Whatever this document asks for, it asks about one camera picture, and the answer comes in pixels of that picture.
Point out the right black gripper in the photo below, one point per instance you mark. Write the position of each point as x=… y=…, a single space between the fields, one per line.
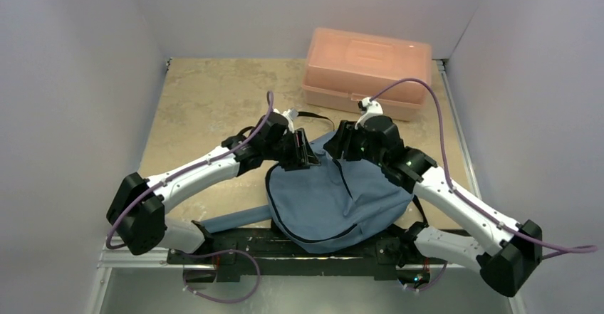
x=348 y=141

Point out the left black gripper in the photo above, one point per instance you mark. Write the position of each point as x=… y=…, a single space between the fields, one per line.
x=302 y=156

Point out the blue student backpack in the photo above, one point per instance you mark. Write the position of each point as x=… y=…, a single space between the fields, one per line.
x=326 y=208

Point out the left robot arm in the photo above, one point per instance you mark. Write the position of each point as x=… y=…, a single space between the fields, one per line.
x=138 y=211

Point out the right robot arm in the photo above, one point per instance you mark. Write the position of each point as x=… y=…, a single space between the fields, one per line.
x=503 y=251

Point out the pink plastic storage box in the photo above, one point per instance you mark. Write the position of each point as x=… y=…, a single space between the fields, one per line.
x=344 y=67

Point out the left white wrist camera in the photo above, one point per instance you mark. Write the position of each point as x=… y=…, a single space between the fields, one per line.
x=290 y=115

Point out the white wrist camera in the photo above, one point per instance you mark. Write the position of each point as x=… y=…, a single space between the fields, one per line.
x=290 y=115
x=368 y=108

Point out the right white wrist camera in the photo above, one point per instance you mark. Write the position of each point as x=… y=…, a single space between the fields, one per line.
x=368 y=108

